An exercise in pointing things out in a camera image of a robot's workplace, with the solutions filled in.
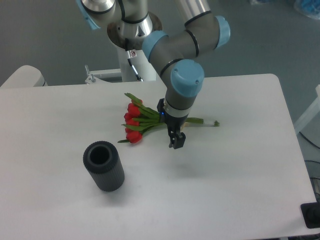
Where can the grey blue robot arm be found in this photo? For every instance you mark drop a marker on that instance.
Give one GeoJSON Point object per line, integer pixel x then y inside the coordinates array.
{"type": "Point", "coordinates": [172, 57]}

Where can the black device at table edge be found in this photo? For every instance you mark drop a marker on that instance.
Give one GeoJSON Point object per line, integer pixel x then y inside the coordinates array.
{"type": "Point", "coordinates": [311, 214]}

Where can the white rounded chair back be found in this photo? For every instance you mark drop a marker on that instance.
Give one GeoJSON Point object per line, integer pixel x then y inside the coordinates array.
{"type": "Point", "coordinates": [25, 77]}

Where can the white furniture at right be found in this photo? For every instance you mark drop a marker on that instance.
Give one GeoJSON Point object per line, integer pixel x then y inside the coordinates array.
{"type": "Point", "coordinates": [308, 114]}

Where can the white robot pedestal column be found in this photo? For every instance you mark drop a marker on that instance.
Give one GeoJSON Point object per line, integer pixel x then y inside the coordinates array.
{"type": "Point", "coordinates": [132, 67]}

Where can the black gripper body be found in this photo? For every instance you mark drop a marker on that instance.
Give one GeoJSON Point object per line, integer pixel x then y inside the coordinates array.
{"type": "Point", "coordinates": [173, 118]}

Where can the blue plastic bag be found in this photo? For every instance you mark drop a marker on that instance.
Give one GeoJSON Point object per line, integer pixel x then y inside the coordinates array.
{"type": "Point", "coordinates": [309, 8]}

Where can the white metal base frame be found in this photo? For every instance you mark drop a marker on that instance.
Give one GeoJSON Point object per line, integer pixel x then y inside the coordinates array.
{"type": "Point", "coordinates": [112, 76]}

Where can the red tulip bouquet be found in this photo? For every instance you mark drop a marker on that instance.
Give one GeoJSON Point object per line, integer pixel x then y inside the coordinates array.
{"type": "Point", "coordinates": [140, 119]}

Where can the black ribbed cylindrical vase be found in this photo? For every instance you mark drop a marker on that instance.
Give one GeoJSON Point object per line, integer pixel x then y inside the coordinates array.
{"type": "Point", "coordinates": [101, 159]}

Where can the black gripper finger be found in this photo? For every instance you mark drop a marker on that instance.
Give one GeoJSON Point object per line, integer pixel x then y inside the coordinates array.
{"type": "Point", "coordinates": [179, 140]}
{"type": "Point", "coordinates": [172, 137]}

